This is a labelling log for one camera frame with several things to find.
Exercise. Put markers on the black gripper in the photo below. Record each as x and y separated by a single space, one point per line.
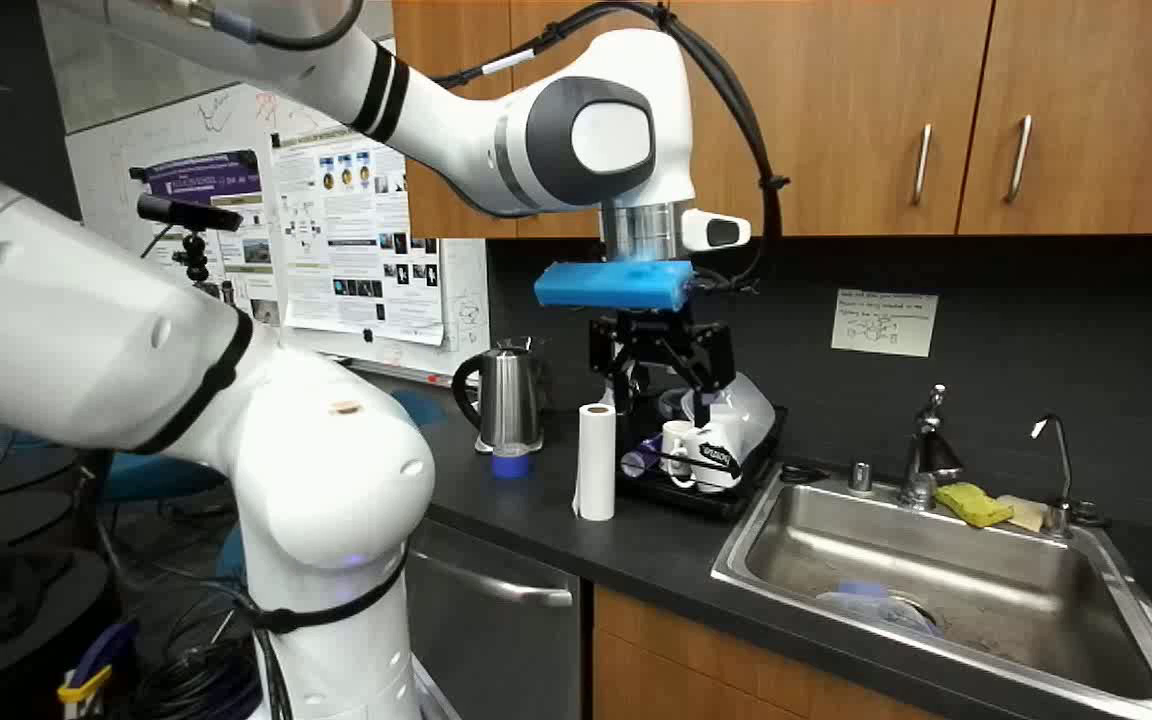
661 340

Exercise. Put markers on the white paper towel roll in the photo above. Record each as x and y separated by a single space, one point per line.
594 463

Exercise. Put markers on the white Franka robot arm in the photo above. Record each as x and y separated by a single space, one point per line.
71 334

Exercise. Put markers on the white mug with black label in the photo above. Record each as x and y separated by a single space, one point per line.
680 443

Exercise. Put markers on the purple cup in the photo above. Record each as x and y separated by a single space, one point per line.
638 463

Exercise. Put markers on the clear plastic food container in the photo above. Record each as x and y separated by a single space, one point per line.
741 413

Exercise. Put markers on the plain white mug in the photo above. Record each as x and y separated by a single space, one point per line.
697 473

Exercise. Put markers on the stainless steel electric kettle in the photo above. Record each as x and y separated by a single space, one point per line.
506 397

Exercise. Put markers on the chrome main faucet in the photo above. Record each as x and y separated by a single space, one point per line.
930 444

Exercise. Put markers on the stainless steel dishwasher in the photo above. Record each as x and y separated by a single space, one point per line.
499 624

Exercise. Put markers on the yellow sponge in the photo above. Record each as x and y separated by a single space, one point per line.
973 505

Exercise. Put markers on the wooden upper cabinet door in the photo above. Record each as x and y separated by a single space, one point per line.
448 40
841 104
1108 104

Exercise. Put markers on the large white printed poster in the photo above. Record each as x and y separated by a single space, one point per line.
358 226

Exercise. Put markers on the beige sponge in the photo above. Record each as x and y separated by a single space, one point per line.
1022 514

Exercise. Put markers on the stainless steel sink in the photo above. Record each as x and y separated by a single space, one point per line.
1001 584

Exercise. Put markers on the small gooseneck faucet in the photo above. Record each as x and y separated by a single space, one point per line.
1062 453

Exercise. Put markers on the blue chair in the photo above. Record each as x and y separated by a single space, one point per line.
163 476

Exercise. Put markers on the purple printed sign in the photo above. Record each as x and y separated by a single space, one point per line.
196 174

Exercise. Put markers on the white whiteboard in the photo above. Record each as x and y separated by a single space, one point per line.
103 147

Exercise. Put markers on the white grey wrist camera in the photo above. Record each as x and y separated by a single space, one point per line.
719 229

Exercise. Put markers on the white paper wall note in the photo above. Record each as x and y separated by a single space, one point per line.
886 320

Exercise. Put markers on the black camera on tripod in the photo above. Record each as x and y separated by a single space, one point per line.
190 212

